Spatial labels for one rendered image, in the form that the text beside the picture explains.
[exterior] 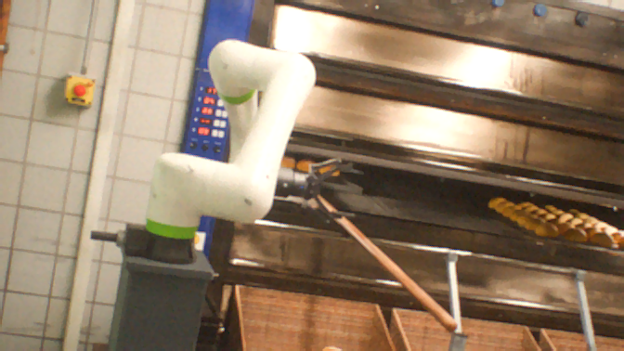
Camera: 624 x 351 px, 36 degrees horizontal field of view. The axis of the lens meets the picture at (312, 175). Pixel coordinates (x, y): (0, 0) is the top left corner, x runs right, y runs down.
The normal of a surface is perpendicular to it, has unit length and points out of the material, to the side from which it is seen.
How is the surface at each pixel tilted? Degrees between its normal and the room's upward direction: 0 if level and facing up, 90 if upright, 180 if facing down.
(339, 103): 70
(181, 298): 90
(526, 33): 90
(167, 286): 90
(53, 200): 90
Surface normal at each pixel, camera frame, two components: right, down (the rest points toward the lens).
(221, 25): 0.18, 0.18
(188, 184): -0.15, 0.05
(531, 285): 0.24, -0.17
